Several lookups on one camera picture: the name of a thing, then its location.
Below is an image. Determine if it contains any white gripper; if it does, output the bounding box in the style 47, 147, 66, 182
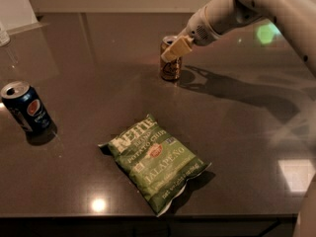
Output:
161, 6, 220, 62

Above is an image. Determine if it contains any orange soda can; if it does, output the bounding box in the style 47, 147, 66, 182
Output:
160, 36, 182, 81

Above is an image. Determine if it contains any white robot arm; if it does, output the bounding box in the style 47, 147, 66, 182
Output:
161, 0, 316, 75

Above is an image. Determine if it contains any green jalapeno chip bag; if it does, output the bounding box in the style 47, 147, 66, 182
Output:
98, 115, 208, 216

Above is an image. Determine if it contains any blue Pepsi can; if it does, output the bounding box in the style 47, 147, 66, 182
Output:
1, 81, 51, 134

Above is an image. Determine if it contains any white panel at left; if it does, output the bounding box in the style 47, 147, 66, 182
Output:
0, 0, 42, 35

